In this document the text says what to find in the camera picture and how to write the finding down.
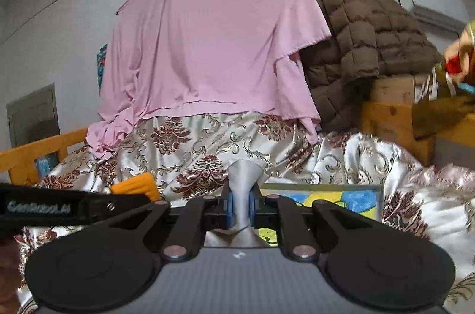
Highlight white air conditioner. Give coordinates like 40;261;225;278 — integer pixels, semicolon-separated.
393;0;468;32

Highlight brown puffer jacket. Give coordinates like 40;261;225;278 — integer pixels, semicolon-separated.
299;0;442;132

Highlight orange knit hat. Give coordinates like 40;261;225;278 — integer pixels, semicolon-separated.
110;172;160;202

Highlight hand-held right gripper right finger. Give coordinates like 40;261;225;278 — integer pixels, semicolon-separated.
250;186;372;261

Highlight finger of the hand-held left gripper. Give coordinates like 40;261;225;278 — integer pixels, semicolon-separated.
87;192;151;225

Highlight blue green wall poster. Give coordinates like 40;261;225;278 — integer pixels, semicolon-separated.
97;44;108;92

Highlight cardboard box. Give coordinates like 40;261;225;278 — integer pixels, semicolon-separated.
371;73;427;103

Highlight grey sock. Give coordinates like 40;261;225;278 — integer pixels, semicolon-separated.
204;159;270;248

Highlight grey tray with painted bottom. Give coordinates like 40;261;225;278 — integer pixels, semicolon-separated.
256;182;384;248

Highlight wooden bed frame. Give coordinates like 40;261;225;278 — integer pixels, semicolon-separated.
0;102;475;184

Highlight pink bed sheet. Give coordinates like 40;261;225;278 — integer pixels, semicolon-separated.
86;0;333;159

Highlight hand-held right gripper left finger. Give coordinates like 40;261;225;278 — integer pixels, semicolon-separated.
111;185;234;261

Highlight grey door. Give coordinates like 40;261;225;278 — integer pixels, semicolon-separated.
7;83;60;147

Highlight floral satin blanket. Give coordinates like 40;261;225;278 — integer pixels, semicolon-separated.
15;111;475;314

